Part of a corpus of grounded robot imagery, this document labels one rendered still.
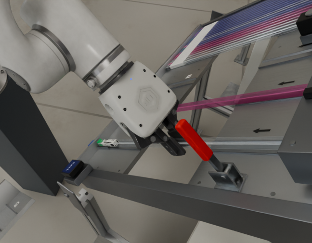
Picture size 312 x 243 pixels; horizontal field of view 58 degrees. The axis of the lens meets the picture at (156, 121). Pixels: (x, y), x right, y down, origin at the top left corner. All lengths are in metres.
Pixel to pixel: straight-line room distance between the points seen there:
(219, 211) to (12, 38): 0.32
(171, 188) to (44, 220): 1.14
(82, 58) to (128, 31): 1.84
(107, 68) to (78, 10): 0.09
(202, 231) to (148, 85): 0.44
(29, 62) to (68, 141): 1.28
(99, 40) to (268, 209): 0.31
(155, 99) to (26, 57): 0.20
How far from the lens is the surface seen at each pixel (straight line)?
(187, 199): 0.39
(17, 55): 0.39
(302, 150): 0.29
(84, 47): 0.42
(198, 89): 1.32
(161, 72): 0.89
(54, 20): 0.43
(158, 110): 0.45
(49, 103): 1.86
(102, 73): 0.42
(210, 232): 0.77
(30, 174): 1.34
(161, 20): 2.36
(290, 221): 0.31
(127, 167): 0.57
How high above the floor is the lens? 1.36
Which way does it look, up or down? 55 degrees down
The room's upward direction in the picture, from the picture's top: straight up
